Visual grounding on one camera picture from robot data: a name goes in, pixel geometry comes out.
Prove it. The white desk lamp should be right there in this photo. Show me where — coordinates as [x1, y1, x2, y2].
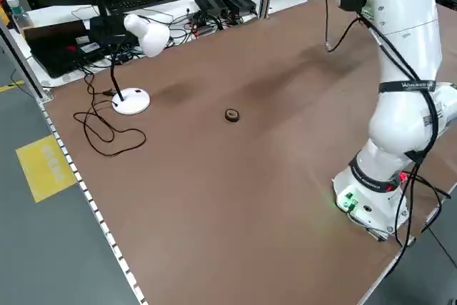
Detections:
[111, 13, 171, 116]

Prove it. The yellow floor sign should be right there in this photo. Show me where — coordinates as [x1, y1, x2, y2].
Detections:
[15, 134, 78, 204]

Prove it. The clear plastic bottle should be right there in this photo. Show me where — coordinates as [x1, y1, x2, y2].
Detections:
[4, 0, 32, 31]

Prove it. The usb hub with cables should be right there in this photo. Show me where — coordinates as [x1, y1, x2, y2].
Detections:
[184, 10, 225, 39]

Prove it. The black lamp cable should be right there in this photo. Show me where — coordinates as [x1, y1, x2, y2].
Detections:
[73, 72, 148, 158]

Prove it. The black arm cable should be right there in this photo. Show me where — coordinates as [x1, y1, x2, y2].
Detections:
[312, 0, 453, 249]

